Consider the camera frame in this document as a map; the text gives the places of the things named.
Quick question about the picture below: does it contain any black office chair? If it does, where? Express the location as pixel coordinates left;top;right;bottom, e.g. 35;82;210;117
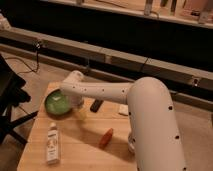
0;54;39;171

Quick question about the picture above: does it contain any white lotion bottle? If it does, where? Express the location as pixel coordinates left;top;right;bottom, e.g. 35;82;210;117
46;122;60;164

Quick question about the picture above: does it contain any orange carrot toy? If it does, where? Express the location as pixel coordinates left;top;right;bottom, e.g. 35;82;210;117
99;128;113;149

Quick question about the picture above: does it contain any black rectangular block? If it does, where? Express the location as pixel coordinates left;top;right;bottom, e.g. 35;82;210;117
90;100;103;113

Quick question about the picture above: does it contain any black floor cable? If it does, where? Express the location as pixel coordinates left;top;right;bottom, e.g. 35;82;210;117
3;39;44;75

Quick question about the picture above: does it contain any green ceramic bowl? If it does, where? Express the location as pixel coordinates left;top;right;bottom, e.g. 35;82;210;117
44;89;71;116

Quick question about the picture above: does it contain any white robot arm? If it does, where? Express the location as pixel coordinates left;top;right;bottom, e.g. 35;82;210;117
60;70;187;171

